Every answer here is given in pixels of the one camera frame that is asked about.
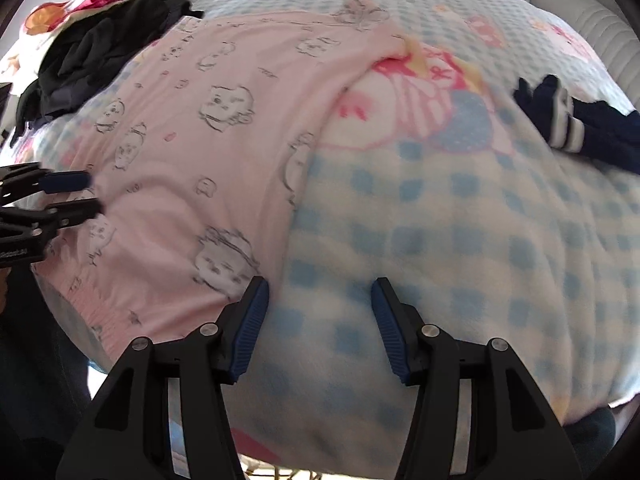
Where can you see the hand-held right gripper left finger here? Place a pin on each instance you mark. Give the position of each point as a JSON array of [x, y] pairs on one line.
[[250, 325]]

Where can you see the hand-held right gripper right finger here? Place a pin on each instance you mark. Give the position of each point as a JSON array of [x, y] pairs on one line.
[[387, 330]]

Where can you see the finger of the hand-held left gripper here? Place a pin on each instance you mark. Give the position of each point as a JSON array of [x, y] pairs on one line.
[[70, 210], [65, 182]]

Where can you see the pink printed pants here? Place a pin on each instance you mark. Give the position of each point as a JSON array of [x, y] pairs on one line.
[[200, 160]]

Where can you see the blue checked printed blanket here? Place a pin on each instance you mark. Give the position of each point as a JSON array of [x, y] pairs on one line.
[[450, 260]]

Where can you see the person's dark jeans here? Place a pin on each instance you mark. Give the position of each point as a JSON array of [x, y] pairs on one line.
[[40, 385]]

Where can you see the black garment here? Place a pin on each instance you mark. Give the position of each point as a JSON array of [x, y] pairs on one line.
[[110, 40]]

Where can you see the red and pink cloth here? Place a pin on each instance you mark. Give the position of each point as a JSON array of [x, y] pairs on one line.
[[95, 0]]

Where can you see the navy white-striped garment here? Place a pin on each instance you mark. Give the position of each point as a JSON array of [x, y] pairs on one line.
[[605, 130]]

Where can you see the beige padded headboard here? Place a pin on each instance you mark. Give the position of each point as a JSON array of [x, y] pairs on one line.
[[590, 20]]

